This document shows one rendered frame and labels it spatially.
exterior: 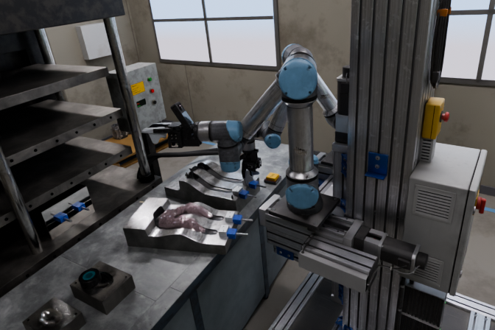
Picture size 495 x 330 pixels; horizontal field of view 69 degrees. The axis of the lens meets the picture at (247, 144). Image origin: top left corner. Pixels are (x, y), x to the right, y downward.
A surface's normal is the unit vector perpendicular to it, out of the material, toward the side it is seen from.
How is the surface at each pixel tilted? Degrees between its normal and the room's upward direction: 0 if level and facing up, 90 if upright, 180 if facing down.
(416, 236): 90
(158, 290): 0
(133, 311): 0
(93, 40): 90
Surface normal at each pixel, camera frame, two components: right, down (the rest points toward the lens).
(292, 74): -0.18, 0.30
